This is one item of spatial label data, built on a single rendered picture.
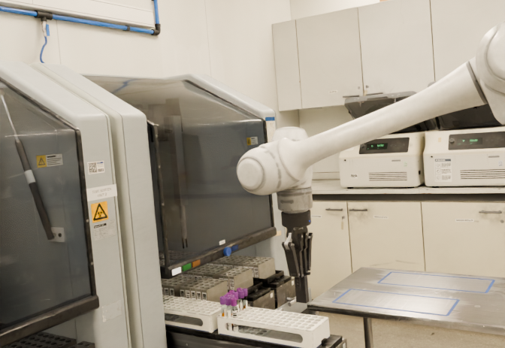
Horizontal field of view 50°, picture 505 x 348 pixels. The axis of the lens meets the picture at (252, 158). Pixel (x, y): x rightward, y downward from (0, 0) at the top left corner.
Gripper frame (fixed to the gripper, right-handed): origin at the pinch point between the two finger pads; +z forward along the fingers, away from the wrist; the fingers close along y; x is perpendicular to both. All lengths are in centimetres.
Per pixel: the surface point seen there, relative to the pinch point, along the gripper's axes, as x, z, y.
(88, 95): -52, -55, 18
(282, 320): -5.5, 8.6, 1.5
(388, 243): -57, 42, -229
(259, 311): -15.2, 8.6, -2.5
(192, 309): -35.1, 8.6, 2.7
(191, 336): -32.8, 14.7, 6.7
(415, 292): 15.6, 13.1, -44.8
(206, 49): -151, -97, -169
